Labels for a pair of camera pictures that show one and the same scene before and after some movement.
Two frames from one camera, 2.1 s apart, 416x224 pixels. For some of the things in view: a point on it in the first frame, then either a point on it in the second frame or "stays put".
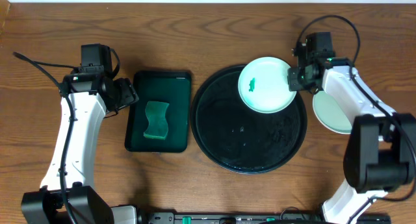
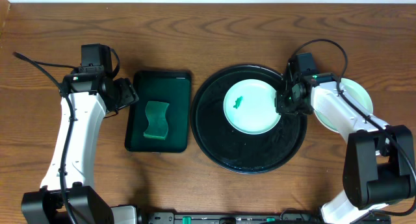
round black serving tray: (238, 139) stays put
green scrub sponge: (158, 126) stays put
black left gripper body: (127, 93) stays put
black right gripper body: (299, 80) -> (286, 103)
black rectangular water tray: (170, 87) stays put
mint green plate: (263, 86) -> (249, 106)
